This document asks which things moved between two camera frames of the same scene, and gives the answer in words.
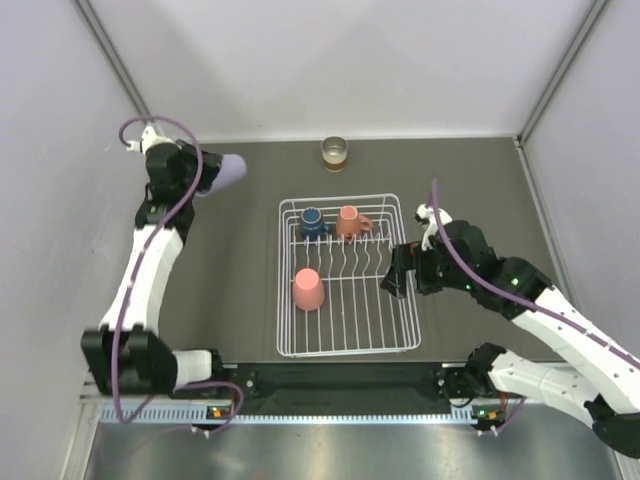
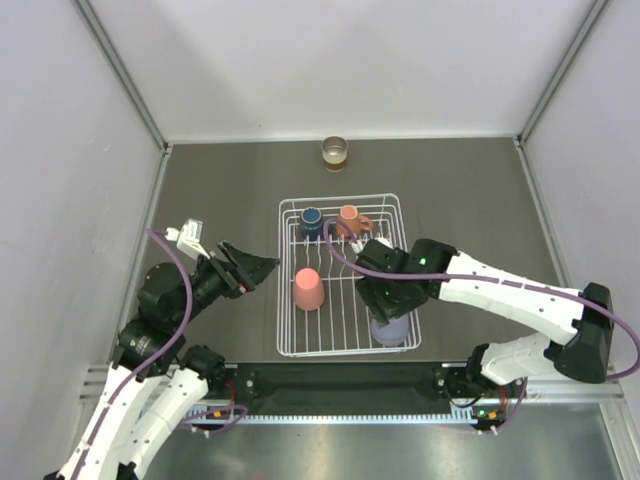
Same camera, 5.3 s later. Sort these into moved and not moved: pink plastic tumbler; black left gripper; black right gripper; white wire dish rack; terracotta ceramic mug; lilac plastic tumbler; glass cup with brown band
Moved: black left gripper; lilac plastic tumbler; black right gripper
Not moved: glass cup with brown band; pink plastic tumbler; white wire dish rack; terracotta ceramic mug
